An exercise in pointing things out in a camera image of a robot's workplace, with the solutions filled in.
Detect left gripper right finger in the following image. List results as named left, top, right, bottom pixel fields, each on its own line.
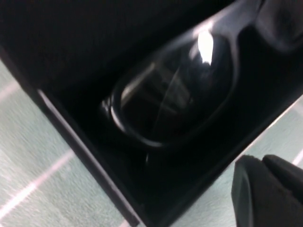
left=263, top=153, right=303, bottom=202

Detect black framed glasses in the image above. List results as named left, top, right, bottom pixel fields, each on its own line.
left=100, top=0, right=263, bottom=166

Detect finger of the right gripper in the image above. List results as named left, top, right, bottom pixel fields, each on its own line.
left=255, top=0, right=303, bottom=52

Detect black printed glasses case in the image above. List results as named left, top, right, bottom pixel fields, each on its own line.
left=0, top=0, right=303, bottom=227

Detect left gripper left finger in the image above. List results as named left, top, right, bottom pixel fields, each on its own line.
left=231, top=154, right=303, bottom=227

